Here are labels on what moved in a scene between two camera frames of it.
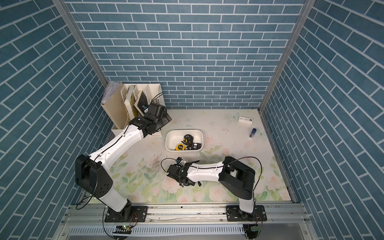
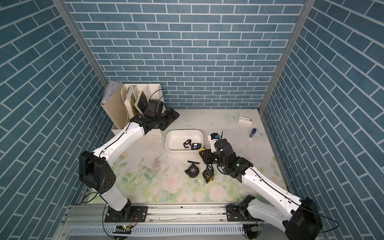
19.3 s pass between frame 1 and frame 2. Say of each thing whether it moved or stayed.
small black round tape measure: stayed
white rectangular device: stayed
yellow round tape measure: moved
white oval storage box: stayed
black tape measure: moved
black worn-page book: stayed
